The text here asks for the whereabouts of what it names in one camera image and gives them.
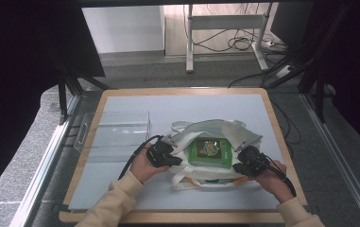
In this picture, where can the white panel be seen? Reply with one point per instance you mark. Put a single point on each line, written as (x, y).
(124, 28)

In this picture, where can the black metal stand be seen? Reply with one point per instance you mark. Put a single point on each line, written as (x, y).
(319, 94)
(62, 97)

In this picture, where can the black curtain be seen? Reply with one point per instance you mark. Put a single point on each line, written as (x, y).
(357, 63)
(17, 78)

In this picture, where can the clear plastic container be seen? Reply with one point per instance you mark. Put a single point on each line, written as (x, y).
(117, 132)

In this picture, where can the white power strip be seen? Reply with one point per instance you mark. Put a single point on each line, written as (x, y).
(284, 71)

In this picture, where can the aluminium frame rail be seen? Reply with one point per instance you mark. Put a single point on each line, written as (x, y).
(341, 160)
(39, 176)

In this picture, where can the green snack packet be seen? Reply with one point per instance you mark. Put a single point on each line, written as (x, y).
(210, 151)

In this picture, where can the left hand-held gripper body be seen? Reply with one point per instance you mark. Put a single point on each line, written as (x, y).
(158, 154)

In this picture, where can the person's right hand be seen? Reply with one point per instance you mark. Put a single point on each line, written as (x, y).
(277, 181)

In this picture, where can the person's left hand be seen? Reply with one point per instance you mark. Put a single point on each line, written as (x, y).
(143, 167)

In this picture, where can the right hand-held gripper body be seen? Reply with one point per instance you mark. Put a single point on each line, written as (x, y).
(254, 162)

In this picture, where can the white tote bag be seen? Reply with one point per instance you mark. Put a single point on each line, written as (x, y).
(218, 129)

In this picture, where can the white table mat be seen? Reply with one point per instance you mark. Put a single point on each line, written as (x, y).
(155, 107)

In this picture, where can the white metal desk frame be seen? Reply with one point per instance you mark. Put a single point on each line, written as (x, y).
(225, 22)

